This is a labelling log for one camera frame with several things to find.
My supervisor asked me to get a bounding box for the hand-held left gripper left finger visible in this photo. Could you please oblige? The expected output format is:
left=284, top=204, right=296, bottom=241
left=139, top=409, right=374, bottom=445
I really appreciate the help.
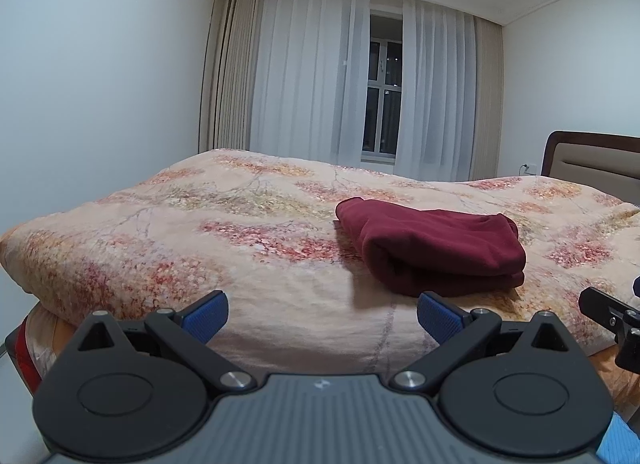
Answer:
left=65, top=290, right=257, bottom=391

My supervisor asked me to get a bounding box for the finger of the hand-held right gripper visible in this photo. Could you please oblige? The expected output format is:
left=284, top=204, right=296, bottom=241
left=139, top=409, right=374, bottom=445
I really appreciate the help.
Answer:
left=580, top=287, right=640, bottom=372

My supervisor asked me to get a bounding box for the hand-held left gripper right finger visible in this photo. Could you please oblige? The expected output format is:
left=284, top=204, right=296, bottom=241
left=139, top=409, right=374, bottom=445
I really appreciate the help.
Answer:
left=390, top=291, right=583, bottom=391

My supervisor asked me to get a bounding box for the dark red long-sleeved shirt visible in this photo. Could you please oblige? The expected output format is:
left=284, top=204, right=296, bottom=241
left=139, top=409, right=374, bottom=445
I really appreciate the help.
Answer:
left=335, top=197, right=527, bottom=297

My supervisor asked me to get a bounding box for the orange bed sheet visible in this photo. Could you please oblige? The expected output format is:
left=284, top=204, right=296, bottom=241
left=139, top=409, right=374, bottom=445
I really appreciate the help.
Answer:
left=25, top=308, right=640, bottom=417

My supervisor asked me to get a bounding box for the floral beige duvet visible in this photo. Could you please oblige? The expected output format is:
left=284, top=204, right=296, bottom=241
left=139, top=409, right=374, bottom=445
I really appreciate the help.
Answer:
left=0, top=147, right=640, bottom=376

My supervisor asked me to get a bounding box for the person's blue garment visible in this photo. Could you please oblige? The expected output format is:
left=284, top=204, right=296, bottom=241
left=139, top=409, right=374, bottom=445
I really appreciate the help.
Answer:
left=596, top=413, right=640, bottom=464

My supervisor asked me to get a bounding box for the brown padded headboard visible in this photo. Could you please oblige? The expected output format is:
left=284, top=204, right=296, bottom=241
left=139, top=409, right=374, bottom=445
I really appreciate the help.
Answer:
left=541, top=131, right=640, bottom=206

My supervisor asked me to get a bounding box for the red bed edge trim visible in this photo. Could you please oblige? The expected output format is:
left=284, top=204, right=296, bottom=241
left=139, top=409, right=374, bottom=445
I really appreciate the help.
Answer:
left=10, top=321, right=45, bottom=395

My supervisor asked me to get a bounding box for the beige curtain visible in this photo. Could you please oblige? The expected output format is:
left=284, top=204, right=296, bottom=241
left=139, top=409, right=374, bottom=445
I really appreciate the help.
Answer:
left=470, top=17, right=505, bottom=181
left=199, top=0, right=262, bottom=154

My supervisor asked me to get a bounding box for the white sheer curtain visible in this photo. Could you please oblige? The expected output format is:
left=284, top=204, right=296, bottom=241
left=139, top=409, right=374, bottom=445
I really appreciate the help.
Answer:
left=395, top=0, right=479, bottom=181
left=249, top=0, right=374, bottom=166

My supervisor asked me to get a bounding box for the white-framed window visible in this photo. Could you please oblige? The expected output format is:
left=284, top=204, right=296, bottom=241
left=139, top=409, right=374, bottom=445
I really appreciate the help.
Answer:
left=362, top=13, right=404, bottom=161

